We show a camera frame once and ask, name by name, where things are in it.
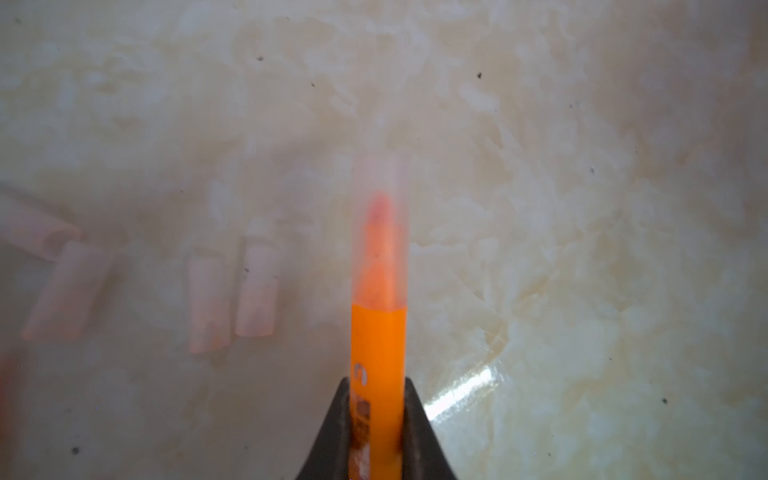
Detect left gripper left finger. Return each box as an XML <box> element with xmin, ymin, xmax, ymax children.
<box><xmin>296</xmin><ymin>377</ymin><xmax>351</xmax><ymax>480</ymax></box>

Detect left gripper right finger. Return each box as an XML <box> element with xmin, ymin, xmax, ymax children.
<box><xmin>402</xmin><ymin>378</ymin><xmax>457</xmax><ymax>480</ymax></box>

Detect orange marker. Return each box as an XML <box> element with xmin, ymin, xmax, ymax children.
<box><xmin>349</xmin><ymin>191</ymin><xmax>409</xmax><ymax>480</ymax></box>

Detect clear pen cap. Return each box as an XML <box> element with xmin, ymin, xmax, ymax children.
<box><xmin>351</xmin><ymin>153</ymin><xmax>409</xmax><ymax>311</ymax></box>
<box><xmin>1</xmin><ymin>193</ymin><xmax>83</xmax><ymax>262</ymax></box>
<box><xmin>21</xmin><ymin>241</ymin><xmax>114</xmax><ymax>341</ymax></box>
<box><xmin>187</xmin><ymin>254</ymin><xmax>232</xmax><ymax>354</ymax></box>
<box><xmin>235</xmin><ymin>217</ymin><xmax>283</xmax><ymax>338</ymax></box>

